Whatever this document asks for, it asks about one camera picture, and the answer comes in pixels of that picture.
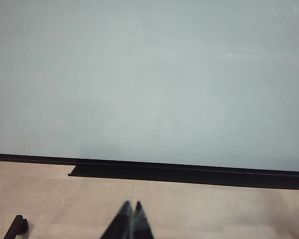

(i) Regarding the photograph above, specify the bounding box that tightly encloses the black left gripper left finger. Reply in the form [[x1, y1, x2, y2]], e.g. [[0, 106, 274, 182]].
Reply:
[[99, 200, 133, 239]]

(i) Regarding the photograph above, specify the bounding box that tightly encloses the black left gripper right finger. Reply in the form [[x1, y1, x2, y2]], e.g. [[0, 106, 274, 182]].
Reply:
[[133, 201, 154, 239]]

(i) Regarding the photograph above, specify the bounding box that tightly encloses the black whiteboard pen tray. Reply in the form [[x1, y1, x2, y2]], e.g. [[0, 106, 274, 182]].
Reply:
[[67, 163, 299, 191]]

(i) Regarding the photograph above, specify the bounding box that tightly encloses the large white whiteboard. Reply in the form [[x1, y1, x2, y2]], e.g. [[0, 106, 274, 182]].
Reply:
[[0, 0, 299, 175]]

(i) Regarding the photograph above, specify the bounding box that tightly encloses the black bracket bar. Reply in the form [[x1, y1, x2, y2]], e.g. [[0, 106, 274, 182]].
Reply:
[[3, 214, 29, 239]]

